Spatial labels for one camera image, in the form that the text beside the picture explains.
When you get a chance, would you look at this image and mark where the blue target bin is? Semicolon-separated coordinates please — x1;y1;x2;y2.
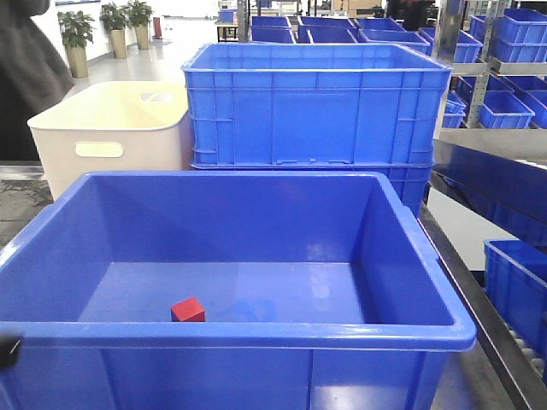
1;171;476;409

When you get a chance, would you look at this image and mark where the red cube block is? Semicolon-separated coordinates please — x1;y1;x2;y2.
170;297;206;322

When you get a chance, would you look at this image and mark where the cream plastic bin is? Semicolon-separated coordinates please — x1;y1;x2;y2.
28;81;194;198

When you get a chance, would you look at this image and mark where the tall blue crate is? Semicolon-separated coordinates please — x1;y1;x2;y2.
182;43;451;214

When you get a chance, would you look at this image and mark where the steel flow rack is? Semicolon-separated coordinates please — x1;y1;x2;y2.
426;1;546;374

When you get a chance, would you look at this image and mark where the potted plant right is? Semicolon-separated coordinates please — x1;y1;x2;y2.
127;0;153;50

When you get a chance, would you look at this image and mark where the potted plant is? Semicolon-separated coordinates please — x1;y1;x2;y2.
100;3;129;59
57;11;95;78
127;0;153;50

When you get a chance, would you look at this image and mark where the potted plant middle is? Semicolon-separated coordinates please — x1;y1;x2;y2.
100;3;129;59

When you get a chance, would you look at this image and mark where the potted plant left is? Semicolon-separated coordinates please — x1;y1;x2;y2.
57;11;95;78

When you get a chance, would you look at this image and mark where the person in black clothes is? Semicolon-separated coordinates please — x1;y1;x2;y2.
1;1;74;161

